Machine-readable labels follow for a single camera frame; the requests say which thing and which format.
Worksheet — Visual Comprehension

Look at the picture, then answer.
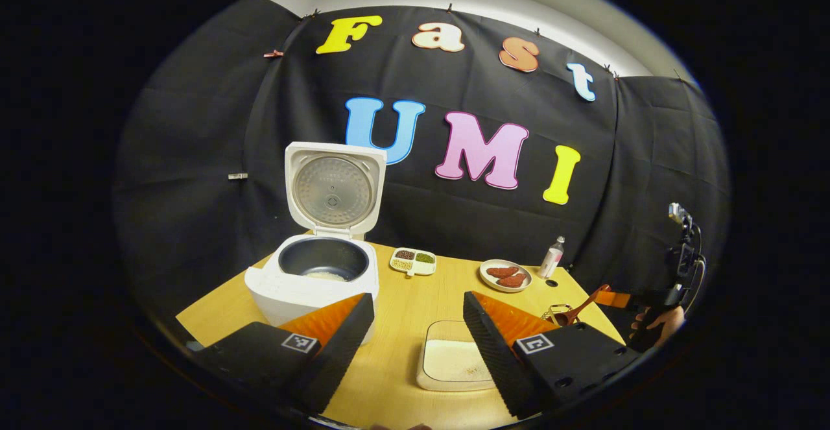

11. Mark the small bottle with pink label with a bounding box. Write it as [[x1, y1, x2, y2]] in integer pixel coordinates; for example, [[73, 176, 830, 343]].
[[538, 236, 565, 280]]

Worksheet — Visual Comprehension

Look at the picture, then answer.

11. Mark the brown wooden spoon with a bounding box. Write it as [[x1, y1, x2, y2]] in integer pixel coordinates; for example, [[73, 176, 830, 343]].
[[551, 284, 611, 327]]

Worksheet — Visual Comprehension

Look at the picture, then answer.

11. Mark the wire chopstick holder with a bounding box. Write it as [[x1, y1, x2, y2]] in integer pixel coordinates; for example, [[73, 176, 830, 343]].
[[542, 304, 578, 328]]

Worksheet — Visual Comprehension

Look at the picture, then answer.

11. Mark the black backdrop cloth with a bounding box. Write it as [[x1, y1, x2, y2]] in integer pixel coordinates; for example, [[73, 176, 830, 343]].
[[113, 0, 732, 353]]

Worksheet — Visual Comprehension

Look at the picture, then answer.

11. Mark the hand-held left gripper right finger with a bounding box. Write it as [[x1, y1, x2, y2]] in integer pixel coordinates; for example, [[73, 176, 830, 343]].
[[463, 291, 643, 420]]

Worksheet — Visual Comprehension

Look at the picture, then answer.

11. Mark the white rice cooker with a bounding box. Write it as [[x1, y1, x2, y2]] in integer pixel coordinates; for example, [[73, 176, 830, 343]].
[[244, 141, 388, 345]]

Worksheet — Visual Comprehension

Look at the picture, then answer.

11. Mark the clear box of white rice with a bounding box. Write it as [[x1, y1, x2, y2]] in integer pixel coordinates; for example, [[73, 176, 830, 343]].
[[416, 320, 500, 392]]

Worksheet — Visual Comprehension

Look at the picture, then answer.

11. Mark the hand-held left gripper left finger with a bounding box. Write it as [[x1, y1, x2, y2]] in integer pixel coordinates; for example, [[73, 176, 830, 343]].
[[195, 293, 375, 414]]

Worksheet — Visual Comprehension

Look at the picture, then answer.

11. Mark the white divided grain dish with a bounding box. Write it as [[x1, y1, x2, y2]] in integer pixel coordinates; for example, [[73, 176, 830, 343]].
[[389, 247, 437, 277]]

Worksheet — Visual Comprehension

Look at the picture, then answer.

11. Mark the white round plate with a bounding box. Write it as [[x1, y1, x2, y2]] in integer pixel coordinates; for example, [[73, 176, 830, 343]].
[[479, 259, 533, 293]]

